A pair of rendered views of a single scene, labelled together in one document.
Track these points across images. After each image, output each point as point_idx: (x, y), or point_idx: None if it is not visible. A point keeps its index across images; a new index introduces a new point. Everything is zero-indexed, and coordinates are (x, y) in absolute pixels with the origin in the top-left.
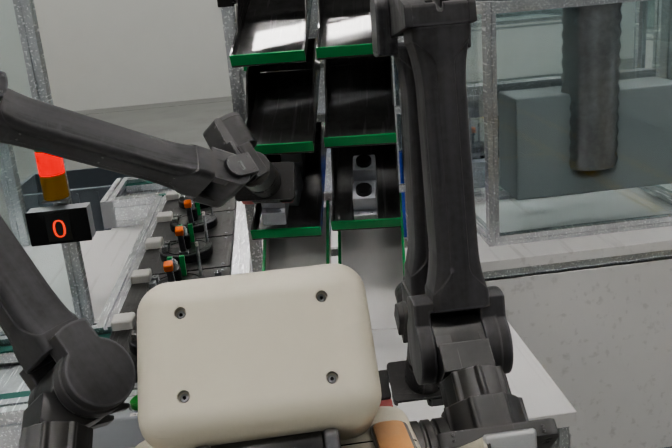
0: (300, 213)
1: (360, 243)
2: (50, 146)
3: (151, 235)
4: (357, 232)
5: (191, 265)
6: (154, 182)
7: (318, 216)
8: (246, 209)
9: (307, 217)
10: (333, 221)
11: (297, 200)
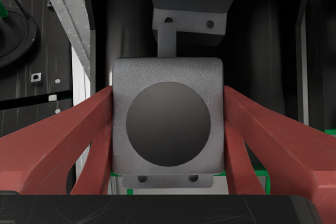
0: (225, 76)
1: (304, 60)
2: None
3: None
4: (302, 36)
5: None
6: None
7: (277, 92)
8: (68, 31)
9: (246, 94)
10: (332, 132)
11: (220, 40)
